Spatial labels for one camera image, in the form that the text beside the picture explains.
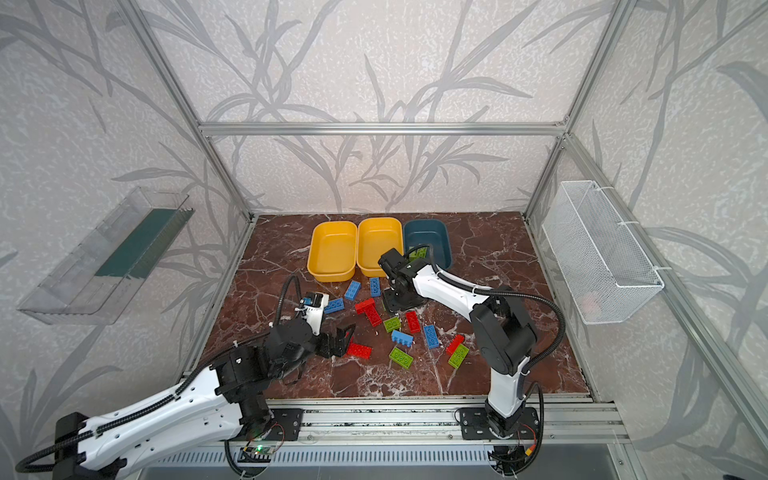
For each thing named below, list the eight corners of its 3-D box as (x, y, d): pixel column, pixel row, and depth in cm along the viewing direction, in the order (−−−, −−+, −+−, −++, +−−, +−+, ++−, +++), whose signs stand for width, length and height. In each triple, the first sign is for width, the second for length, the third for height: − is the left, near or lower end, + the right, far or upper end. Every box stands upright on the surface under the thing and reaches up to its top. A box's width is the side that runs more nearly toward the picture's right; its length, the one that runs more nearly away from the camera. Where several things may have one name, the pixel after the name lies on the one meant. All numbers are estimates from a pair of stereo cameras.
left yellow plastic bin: (306, 283, 103) (301, 272, 98) (319, 233, 118) (314, 221, 113) (355, 284, 103) (353, 272, 98) (361, 233, 118) (359, 221, 113)
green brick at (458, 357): (446, 363, 86) (447, 360, 84) (458, 345, 89) (460, 342, 87) (457, 371, 84) (458, 369, 82) (469, 352, 88) (470, 350, 86)
